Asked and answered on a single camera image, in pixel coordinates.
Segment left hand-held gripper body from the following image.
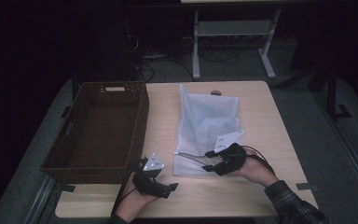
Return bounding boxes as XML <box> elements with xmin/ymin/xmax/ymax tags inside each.
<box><xmin>132</xmin><ymin>152</ymin><xmax>172</xmax><ymax>200</ymax></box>

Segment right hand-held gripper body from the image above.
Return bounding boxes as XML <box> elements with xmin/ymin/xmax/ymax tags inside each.
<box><xmin>213</xmin><ymin>130</ymin><xmax>248</xmax><ymax>177</ymax></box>

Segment white mesh laundry bag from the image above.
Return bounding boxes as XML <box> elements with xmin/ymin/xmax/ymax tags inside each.
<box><xmin>172</xmin><ymin>83</ymin><xmax>245</xmax><ymax>177</ymax></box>

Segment brown wicker basket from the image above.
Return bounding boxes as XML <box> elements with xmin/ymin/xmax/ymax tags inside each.
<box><xmin>39</xmin><ymin>81</ymin><xmax>150</xmax><ymax>185</ymax></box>

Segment person's left hand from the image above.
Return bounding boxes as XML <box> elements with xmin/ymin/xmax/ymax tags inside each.
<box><xmin>115</xmin><ymin>174</ymin><xmax>159</xmax><ymax>223</ymax></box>

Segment person's right hand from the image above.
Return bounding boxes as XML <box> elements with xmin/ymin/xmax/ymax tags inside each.
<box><xmin>234</xmin><ymin>147</ymin><xmax>279</xmax><ymax>189</ymax></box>

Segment black tape strip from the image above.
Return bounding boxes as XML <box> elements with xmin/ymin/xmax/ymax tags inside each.
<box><xmin>55</xmin><ymin>183</ymin><xmax>76</xmax><ymax>193</ymax></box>
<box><xmin>296</xmin><ymin>182</ymin><xmax>321</xmax><ymax>192</ymax></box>

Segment black metal stand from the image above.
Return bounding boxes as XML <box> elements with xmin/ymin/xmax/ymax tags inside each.
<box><xmin>307</xmin><ymin>62</ymin><xmax>352</xmax><ymax>120</ymax></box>

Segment left hand-held gripper cable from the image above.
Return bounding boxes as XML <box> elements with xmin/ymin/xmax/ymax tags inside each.
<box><xmin>110</xmin><ymin>158</ymin><xmax>144</xmax><ymax>218</ymax></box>

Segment hand-held gripper cable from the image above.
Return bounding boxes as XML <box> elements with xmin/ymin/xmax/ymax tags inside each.
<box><xmin>241</xmin><ymin>145</ymin><xmax>276</xmax><ymax>175</ymax></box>
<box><xmin>110</xmin><ymin>158</ymin><xmax>144</xmax><ymax>218</ymax></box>

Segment right hand-held gripper cable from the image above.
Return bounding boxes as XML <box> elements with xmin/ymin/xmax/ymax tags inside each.
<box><xmin>241</xmin><ymin>145</ymin><xmax>276</xmax><ymax>175</ymax></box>

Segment black floor cable tangle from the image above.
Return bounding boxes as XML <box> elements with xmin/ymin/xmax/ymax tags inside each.
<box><xmin>199</xmin><ymin>48</ymin><xmax>241</xmax><ymax>65</ymax></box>
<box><xmin>138</xmin><ymin>57</ymin><xmax>195</xmax><ymax>83</ymax></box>

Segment aluminium rail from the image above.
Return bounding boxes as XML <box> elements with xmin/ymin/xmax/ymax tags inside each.
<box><xmin>310</xmin><ymin>90</ymin><xmax>358</xmax><ymax>209</ymax></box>
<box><xmin>22</xmin><ymin>175</ymin><xmax>57</xmax><ymax>224</ymax></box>

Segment white metal desk frame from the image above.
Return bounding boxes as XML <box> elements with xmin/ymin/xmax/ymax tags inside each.
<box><xmin>191</xmin><ymin>8</ymin><xmax>282</xmax><ymax>80</ymax></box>

